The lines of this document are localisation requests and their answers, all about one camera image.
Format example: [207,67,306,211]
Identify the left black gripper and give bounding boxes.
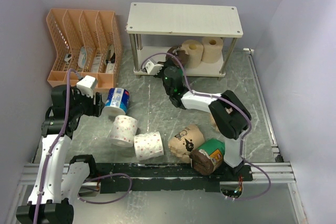
[69,85,105,118]

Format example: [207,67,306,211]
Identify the beige toilet roll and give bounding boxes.
[202,37,224,63]
[182,39,204,69]

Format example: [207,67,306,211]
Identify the blue white roll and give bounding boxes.
[102,88,130,116]

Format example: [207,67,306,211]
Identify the green brown roll orange label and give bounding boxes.
[190,138,225,176]

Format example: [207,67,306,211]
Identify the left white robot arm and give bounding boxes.
[16,84,104,223]

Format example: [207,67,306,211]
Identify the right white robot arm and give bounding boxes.
[154,60,251,181]

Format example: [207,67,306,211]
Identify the white two-tier shelf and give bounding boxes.
[126,2,243,78]

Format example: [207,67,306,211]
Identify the white floral toilet roll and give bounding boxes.
[108,115,138,147]

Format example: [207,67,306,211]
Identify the papers in organizer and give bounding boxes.
[64,44,116,73]

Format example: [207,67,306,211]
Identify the brown paper wrapped roll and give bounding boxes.
[168,124,205,163]

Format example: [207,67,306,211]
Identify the orange plastic file organizer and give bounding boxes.
[46,8,123,92]

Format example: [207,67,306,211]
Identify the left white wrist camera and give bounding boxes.
[76,76,98,98]

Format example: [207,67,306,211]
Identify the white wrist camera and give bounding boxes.
[144,59,163,76]
[76,76,98,98]

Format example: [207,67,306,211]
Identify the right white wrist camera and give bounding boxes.
[144,59,163,76]

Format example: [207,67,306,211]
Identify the white corner bracket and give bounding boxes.
[243,48,255,56]

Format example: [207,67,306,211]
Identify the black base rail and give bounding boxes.
[97,163,253,194]

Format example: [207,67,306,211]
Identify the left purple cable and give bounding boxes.
[31,68,133,224]

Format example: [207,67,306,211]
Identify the aluminium frame rail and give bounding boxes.
[5,163,297,224]

